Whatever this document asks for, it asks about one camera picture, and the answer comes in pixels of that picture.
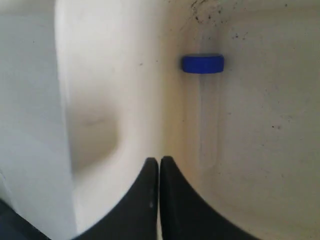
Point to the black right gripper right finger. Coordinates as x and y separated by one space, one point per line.
184 215

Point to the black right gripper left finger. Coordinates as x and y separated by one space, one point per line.
135 216

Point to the blue-capped tube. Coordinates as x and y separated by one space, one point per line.
206 65

